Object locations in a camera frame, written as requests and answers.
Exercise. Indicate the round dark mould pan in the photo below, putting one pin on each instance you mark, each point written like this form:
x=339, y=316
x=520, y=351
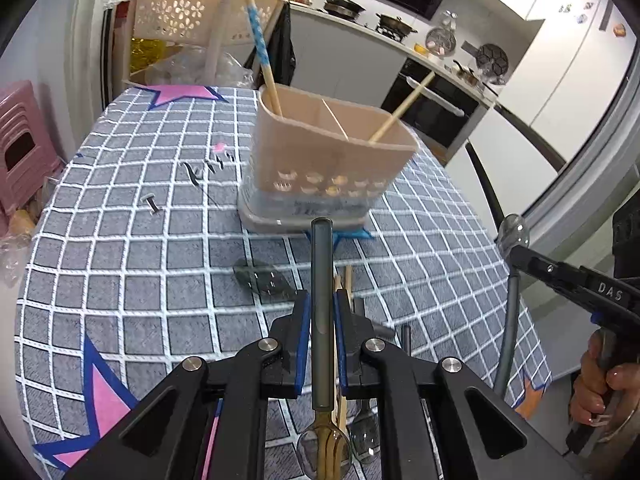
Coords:
x=492, y=59

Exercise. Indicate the grey spoon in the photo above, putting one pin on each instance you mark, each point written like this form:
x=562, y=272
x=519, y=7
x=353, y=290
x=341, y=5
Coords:
x=321, y=260
x=365, y=440
x=510, y=310
x=406, y=341

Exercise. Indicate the beige utensil holder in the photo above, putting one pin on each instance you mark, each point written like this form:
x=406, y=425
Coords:
x=300, y=150

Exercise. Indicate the beige plastic basket rack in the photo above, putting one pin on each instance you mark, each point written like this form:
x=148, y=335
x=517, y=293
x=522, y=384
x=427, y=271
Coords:
x=175, y=15

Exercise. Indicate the white refrigerator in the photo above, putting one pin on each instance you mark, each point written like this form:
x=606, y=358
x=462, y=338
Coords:
x=575, y=60

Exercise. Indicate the wooden chopstick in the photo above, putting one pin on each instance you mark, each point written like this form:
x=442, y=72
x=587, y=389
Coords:
x=348, y=285
x=405, y=102

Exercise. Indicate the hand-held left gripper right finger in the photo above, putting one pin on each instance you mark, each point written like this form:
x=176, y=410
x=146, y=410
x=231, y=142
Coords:
x=341, y=340

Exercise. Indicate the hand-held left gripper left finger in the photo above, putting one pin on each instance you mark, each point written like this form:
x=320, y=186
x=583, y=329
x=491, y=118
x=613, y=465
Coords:
x=301, y=340

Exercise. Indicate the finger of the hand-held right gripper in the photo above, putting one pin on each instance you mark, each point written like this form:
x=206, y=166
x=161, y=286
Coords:
x=550, y=271

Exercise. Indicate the black built-in oven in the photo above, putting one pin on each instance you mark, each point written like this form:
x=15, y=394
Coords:
x=425, y=110

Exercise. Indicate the black wok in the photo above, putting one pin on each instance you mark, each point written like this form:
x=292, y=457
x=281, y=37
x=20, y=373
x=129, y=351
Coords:
x=397, y=24
x=342, y=5

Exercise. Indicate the blue patterned chopstick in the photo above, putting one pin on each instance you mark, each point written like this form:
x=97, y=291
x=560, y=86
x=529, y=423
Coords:
x=255, y=25

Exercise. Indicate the pink plastic stool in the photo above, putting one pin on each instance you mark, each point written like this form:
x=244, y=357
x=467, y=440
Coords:
x=25, y=125

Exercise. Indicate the grey checked tablecloth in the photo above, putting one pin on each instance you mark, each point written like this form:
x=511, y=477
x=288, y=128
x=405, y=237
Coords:
x=150, y=260

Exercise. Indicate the black hanging bag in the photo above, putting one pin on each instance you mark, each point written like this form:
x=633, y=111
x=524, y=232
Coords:
x=282, y=50

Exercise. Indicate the black curved bar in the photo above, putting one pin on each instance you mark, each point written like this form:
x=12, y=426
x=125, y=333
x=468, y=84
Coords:
x=487, y=185

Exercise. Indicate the person's right hand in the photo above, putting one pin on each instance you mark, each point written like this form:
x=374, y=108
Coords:
x=590, y=385

